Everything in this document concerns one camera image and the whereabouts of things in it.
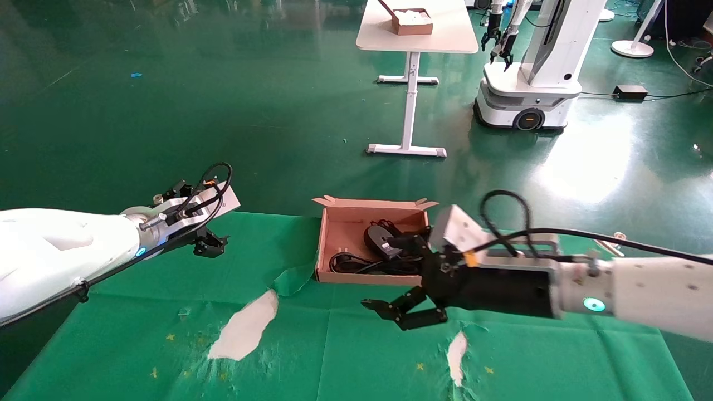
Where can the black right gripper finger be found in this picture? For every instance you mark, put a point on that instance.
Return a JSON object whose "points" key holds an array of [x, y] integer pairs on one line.
{"points": [[415, 244], [409, 317]]}

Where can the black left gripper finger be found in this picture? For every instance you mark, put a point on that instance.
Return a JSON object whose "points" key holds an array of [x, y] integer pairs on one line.
{"points": [[179, 189], [211, 245]]}

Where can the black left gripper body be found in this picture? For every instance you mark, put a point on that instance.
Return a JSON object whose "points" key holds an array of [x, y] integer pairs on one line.
{"points": [[186, 234]]}

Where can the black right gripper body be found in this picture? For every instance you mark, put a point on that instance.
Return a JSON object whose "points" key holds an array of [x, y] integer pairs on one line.
{"points": [[490, 289]]}

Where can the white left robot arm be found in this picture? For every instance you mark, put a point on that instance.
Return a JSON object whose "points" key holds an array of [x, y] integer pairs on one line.
{"points": [[61, 250]]}

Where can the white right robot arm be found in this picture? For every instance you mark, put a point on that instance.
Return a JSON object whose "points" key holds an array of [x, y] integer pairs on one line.
{"points": [[652, 289]]}

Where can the open brown cardboard box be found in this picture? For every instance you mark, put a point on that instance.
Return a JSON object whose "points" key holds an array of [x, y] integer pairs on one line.
{"points": [[345, 223]]}

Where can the small brown cardboard box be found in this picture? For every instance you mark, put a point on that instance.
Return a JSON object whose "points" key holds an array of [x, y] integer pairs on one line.
{"points": [[413, 27]]}

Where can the metal tablecloth clip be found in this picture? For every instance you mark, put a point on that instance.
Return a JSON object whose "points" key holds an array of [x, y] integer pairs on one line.
{"points": [[619, 237], [158, 196]]}

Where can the green tablecloth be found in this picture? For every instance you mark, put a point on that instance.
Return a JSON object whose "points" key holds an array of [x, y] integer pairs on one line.
{"points": [[312, 345]]}

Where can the white wheeled idle robot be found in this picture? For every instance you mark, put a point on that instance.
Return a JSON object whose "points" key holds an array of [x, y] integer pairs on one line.
{"points": [[546, 78]]}

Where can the white packing material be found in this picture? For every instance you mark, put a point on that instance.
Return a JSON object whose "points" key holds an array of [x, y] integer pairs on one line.
{"points": [[413, 15]]}

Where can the black power adapter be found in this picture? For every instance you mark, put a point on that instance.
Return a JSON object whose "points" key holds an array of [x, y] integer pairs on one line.
{"points": [[630, 92]]}

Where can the white round floor stand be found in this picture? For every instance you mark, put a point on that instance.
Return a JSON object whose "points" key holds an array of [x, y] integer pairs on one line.
{"points": [[632, 49]]}

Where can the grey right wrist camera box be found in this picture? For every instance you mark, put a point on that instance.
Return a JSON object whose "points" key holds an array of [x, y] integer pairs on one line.
{"points": [[454, 228]]}

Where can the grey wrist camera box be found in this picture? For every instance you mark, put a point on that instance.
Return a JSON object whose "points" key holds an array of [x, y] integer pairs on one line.
{"points": [[223, 203], [454, 228]]}

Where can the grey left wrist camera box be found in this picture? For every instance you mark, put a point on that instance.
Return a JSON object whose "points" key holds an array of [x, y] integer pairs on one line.
{"points": [[223, 203]]}

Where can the white pedestal table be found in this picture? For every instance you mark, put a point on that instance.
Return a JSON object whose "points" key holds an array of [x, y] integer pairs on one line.
{"points": [[418, 39]]}

